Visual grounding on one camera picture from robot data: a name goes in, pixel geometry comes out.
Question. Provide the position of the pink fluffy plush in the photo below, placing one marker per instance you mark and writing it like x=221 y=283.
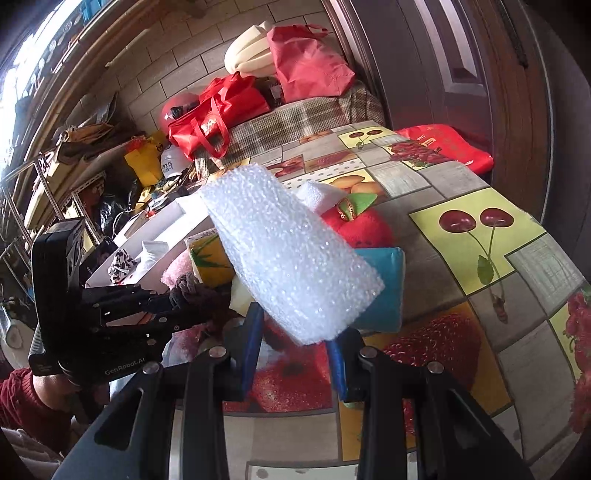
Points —
x=179 y=267

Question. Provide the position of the red paper bag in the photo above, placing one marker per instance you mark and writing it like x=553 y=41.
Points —
x=305 y=66

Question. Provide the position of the white helmet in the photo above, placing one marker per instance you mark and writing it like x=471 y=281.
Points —
x=173 y=162

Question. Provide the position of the red tote bag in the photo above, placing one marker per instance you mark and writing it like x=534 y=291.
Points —
x=225 y=103

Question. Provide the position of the metal shelf rack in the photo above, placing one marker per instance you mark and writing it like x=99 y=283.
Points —
x=34 y=196

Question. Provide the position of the brown knitted rope toy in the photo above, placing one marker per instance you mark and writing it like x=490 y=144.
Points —
x=188 y=294

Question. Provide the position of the black plastic bag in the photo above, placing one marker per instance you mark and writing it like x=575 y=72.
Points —
x=110 y=214

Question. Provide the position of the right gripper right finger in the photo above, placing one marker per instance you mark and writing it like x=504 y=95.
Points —
x=455 y=437

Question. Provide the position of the fruit print tablecloth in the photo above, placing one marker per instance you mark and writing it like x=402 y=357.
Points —
x=482 y=277

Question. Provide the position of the yellow shopping bag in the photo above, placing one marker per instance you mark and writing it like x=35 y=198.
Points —
x=143 y=155

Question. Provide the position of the person's left hand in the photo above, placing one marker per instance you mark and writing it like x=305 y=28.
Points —
x=53 y=395

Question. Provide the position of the white cardboard box tray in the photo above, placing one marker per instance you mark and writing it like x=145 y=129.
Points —
x=180 y=219

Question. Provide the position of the white foam block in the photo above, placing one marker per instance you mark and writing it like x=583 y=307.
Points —
x=303 y=274

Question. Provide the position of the pink helmet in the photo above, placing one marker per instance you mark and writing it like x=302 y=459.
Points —
x=175 y=107

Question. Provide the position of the blue tissue pack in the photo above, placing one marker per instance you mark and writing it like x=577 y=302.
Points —
x=385 y=314

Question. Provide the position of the cream foam roll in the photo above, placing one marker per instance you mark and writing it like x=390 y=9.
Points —
x=250 y=53

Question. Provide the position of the plaid cloth covered bench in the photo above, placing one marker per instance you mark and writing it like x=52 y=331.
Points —
x=291 y=122

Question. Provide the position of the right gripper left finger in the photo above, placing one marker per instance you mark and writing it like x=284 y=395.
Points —
x=131 y=438

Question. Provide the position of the white towel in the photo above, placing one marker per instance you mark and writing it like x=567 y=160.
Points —
x=151 y=253

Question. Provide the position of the red plush apple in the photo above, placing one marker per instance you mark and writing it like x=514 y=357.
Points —
x=355 y=220

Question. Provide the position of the red plastic bag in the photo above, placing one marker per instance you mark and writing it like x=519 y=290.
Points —
x=447 y=141

